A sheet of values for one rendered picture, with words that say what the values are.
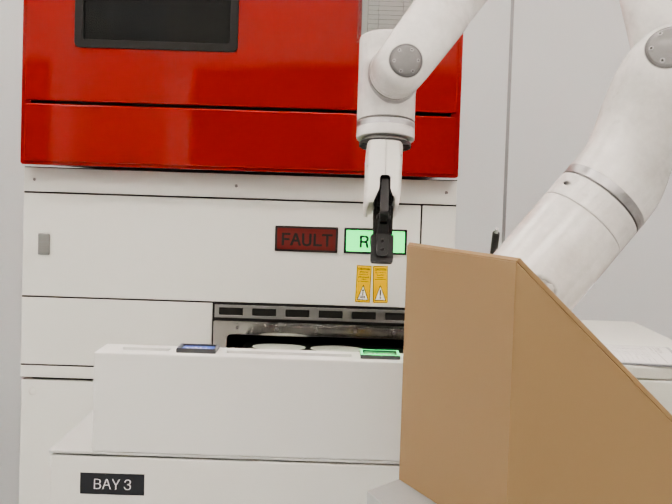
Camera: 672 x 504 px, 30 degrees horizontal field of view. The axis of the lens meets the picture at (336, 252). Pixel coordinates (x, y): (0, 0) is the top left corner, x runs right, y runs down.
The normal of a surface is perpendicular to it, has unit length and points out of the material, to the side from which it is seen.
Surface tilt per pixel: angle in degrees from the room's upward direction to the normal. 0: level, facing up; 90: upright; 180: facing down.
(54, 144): 90
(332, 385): 90
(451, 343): 90
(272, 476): 90
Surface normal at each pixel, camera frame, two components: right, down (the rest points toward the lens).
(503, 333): -0.95, -0.01
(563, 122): 0.00, 0.05
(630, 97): -0.77, -0.01
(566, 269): 0.32, 0.07
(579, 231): 0.09, -0.15
